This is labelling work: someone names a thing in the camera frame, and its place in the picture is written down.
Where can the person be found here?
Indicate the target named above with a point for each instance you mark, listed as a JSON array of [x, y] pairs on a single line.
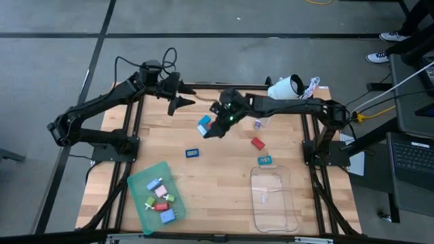
[[417, 23]]

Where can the large light blue charger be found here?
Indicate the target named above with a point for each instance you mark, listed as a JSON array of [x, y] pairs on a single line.
[[167, 216]]

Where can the grey furniture foot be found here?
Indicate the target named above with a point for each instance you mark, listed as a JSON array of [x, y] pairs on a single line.
[[10, 156]]

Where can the white security camera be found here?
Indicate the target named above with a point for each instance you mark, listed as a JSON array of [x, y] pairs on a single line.
[[281, 89]]

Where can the purple wall charger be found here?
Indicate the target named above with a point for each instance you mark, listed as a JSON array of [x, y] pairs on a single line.
[[257, 124]]

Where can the blue wall charger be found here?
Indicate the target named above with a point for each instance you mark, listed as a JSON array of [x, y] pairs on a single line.
[[202, 130], [154, 184]]

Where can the grey side desk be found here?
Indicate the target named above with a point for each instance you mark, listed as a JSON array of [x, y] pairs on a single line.
[[407, 112]]

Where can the black laptop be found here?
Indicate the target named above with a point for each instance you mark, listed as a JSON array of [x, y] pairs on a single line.
[[412, 159]]

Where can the teal plastic tray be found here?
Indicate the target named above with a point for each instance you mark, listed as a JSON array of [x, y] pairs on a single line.
[[139, 189]]

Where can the clear plastic bin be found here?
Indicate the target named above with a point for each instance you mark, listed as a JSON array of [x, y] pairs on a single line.
[[271, 210]]

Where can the sky blue small box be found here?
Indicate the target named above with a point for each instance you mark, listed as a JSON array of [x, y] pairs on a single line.
[[204, 120]]

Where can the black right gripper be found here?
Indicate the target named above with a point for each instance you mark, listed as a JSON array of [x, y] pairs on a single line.
[[230, 108]]

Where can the black table frame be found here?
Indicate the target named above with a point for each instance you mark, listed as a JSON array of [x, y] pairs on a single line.
[[237, 86]]

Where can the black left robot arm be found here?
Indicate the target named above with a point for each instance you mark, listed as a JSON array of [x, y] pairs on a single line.
[[101, 101]]

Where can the white sheet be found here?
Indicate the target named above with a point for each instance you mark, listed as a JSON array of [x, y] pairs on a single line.
[[357, 162]]

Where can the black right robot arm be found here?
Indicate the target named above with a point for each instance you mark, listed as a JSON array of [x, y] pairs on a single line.
[[295, 105]]

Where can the black floor device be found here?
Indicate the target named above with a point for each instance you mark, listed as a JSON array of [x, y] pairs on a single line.
[[376, 86]]

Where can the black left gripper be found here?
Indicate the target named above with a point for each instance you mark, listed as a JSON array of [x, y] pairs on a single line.
[[171, 84]]

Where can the white sneaker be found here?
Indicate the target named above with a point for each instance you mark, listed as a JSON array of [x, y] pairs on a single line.
[[377, 57], [393, 36]]

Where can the black caster wheel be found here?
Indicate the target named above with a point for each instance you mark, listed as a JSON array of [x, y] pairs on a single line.
[[384, 216]]

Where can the dark blue small box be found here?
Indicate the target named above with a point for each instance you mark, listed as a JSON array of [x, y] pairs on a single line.
[[192, 153]]

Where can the teal printed small box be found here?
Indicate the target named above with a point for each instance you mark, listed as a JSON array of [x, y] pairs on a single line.
[[264, 160]]

